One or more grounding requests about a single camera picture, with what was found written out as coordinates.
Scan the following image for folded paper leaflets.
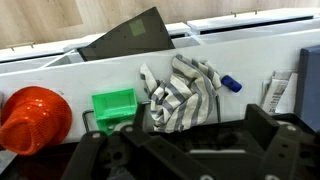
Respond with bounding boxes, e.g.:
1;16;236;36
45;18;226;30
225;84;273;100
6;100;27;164
261;70;298;115

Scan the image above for orange sequin hat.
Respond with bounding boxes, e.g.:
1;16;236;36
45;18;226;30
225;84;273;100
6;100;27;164
0;86;72;155

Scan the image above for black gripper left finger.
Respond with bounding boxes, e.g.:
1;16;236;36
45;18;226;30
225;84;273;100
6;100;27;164
60;125;188;180

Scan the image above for green plastic box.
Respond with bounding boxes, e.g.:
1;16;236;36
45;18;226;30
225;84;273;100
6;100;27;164
92;88;137;135

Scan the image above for small blue cylinder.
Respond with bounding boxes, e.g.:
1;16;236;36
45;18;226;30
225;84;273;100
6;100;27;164
221;75;242;93

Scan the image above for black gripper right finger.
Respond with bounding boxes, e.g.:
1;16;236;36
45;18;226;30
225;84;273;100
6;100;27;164
244;104;320;180

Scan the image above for white tv cabinet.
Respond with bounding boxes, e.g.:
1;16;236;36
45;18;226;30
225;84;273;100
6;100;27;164
0;21;320;142

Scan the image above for striped grey white cloth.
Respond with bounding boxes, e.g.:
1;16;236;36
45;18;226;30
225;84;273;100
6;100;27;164
140;54;222;133

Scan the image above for black tilted panel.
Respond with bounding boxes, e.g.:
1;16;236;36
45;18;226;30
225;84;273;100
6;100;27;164
78;7;175;61

